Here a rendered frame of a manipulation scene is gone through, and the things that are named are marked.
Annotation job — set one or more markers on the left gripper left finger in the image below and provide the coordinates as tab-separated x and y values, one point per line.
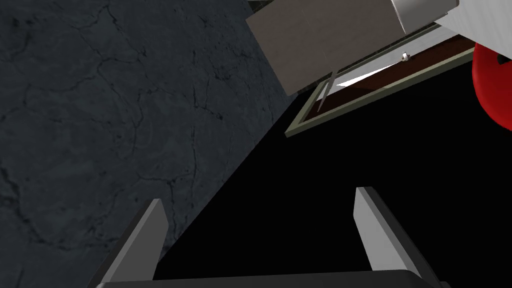
138	244

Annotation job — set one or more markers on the red round object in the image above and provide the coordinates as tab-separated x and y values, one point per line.
492	88

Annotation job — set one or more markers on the window with green frame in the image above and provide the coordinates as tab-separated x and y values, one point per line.
372	82

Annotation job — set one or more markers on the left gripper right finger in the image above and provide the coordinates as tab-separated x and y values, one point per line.
386	236

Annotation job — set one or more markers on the grey-brown cupboard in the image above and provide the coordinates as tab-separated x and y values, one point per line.
320	38

